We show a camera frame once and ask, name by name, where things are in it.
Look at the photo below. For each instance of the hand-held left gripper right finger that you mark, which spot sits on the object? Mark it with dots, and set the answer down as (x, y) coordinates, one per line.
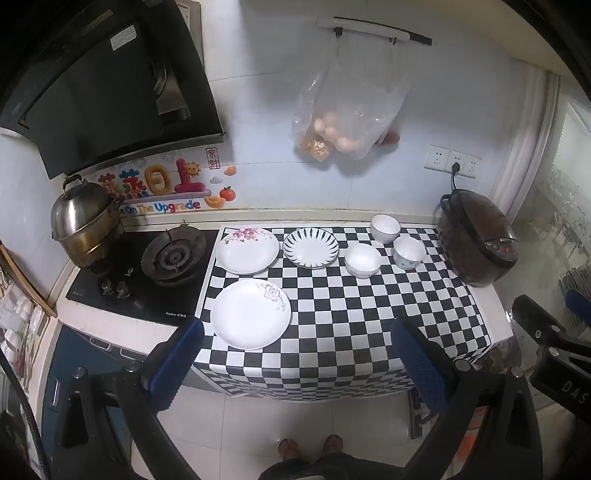
(420, 369)

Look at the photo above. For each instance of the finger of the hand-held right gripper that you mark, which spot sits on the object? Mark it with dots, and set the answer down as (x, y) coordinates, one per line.
(578, 302)
(535, 323)

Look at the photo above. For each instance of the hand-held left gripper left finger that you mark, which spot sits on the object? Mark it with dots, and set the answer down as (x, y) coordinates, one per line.
(178, 360)

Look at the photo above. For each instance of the blue print white bowl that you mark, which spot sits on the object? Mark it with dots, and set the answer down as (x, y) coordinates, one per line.
(408, 253)

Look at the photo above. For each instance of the grey flower white plate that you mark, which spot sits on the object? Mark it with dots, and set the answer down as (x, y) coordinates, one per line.
(249, 316)

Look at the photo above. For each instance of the black glass gas stove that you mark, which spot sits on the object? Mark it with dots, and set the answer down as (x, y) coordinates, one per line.
(115, 302)

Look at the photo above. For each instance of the black white checkered mat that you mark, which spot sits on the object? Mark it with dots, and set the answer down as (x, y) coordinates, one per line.
(351, 314)

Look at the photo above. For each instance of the black stove knob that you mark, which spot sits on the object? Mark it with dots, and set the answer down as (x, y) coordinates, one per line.
(108, 286)
(123, 289)

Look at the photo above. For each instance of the cast iron burner grate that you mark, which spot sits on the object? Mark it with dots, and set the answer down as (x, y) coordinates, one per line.
(173, 258)

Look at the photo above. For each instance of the brown rice cooker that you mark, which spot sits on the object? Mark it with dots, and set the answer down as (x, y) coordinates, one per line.
(475, 240)

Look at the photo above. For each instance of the blue kitchen cabinet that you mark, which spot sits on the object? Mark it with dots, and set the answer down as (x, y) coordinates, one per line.
(69, 350)

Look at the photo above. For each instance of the patterned glass door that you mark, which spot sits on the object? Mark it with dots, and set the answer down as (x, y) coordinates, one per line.
(558, 184)

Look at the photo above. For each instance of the plain white bowl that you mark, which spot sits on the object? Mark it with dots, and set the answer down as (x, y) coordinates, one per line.
(363, 261)

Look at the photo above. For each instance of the pink floral white plate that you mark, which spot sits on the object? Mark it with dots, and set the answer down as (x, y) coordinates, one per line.
(247, 254)

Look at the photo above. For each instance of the person's left foot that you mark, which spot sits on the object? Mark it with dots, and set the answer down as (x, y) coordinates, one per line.
(288, 450)

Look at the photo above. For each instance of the dark rimmed white bowl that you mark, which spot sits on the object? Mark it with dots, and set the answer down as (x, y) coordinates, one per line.
(385, 228)

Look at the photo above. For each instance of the person's dark pants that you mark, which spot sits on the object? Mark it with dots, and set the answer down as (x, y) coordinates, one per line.
(314, 468)

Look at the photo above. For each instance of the black striped white plate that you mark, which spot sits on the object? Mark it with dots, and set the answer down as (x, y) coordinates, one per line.
(310, 251)

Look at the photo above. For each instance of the wooden board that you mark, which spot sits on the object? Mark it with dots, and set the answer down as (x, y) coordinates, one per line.
(27, 281)

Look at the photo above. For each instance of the stainless steel steamer pot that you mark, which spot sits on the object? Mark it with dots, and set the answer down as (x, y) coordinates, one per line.
(83, 217)

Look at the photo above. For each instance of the cluster of eggs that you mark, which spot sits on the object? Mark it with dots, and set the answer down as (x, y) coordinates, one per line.
(339, 134)

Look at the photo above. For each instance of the black range hood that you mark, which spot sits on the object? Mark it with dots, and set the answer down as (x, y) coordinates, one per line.
(115, 92)

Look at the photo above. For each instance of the clear plastic bag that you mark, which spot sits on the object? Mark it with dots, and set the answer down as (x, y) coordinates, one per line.
(355, 92)

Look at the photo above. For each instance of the white wall outlet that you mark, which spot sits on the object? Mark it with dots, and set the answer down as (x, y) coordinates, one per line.
(452, 157)
(472, 167)
(435, 157)

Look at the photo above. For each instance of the colourful wall sticker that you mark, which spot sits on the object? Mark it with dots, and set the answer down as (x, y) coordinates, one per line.
(161, 184)

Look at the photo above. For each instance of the white wall hook rail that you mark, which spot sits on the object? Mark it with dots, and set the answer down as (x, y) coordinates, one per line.
(374, 28)

